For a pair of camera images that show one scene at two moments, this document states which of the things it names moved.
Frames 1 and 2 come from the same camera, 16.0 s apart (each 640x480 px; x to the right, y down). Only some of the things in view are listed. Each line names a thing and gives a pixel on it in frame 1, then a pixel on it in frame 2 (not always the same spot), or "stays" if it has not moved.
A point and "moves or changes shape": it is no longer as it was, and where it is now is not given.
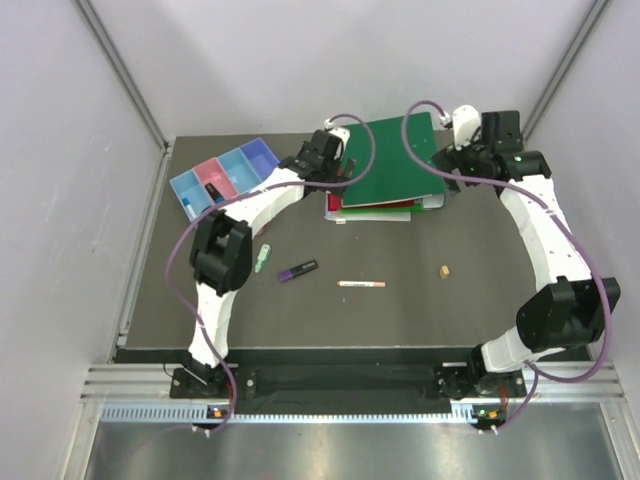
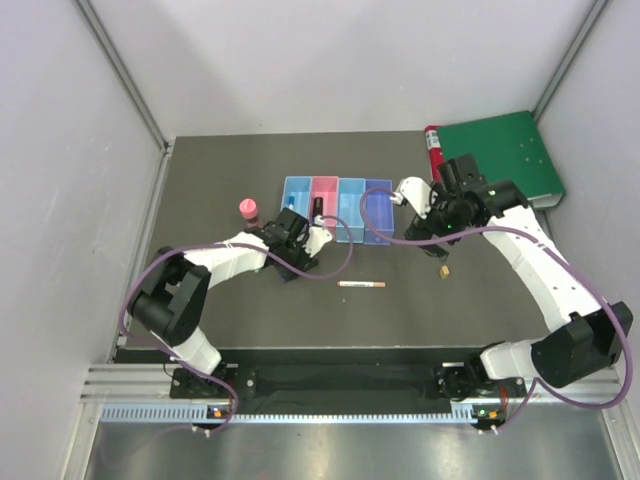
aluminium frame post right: [592, 22] stays
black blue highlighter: [213, 193] -> [317, 208]
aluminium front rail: [151, 384] stays
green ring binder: [395, 174] moves or changes shape
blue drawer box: [241, 171] -> [349, 200]
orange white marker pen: [360, 284] stays
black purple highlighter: [288, 274] stays
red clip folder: [334, 203] -> [433, 142]
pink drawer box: [214, 176] -> [327, 188]
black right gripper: [450, 159] -> [420, 229]
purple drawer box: [259, 157] -> [379, 212]
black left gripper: [335, 165] -> [306, 260]
